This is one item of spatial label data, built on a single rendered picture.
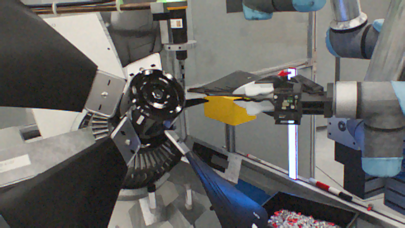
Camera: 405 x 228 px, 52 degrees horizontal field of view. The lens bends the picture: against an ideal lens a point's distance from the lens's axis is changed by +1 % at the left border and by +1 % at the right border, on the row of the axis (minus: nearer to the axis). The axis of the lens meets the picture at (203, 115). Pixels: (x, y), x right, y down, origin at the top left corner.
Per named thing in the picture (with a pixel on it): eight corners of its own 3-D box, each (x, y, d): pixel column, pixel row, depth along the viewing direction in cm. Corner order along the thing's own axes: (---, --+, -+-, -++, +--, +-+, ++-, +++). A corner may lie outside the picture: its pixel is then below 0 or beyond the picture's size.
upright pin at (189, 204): (183, 207, 97) (181, 182, 95) (190, 204, 98) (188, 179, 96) (188, 210, 96) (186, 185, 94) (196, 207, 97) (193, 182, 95)
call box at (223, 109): (204, 120, 146) (202, 90, 143) (226, 113, 151) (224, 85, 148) (233, 130, 134) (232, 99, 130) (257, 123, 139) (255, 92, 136)
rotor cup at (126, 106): (93, 113, 89) (107, 82, 79) (142, 83, 98) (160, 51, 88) (137, 164, 88) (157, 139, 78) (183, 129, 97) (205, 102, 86)
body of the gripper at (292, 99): (269, 91, 83) (333, 91, 80) (275, 77, 91) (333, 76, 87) (271, 125, 87) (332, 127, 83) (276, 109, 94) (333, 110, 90)
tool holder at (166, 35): (150, 51, 88) (145, 3, 85) (164, 45, 95) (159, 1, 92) (190, 50, 86) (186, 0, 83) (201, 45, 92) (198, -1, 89)
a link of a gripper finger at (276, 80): (254, 76, 90) (295, 78, 87) (255, 74, 91) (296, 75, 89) (254, 96, 92) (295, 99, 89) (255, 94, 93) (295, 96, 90)
